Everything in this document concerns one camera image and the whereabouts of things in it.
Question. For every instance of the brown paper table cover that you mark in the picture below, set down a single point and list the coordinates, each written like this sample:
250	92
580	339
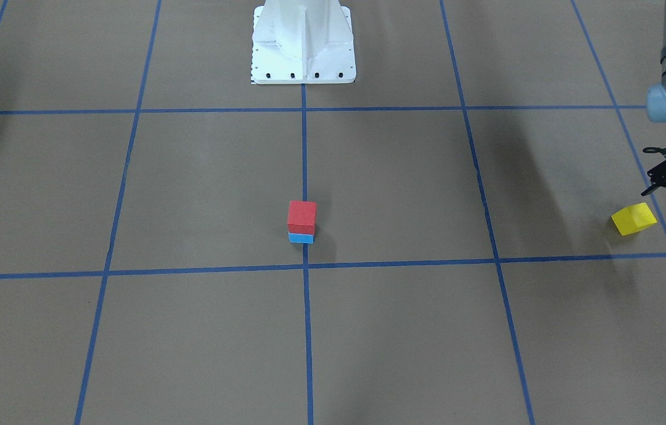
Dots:
465	268

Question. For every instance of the blue foam block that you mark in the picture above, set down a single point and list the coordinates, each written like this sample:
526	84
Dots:
300	238

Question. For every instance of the red foam block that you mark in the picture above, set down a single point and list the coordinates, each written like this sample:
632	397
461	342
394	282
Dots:
302	217

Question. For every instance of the yellow foam block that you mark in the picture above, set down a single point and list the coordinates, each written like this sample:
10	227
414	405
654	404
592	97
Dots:
633	219

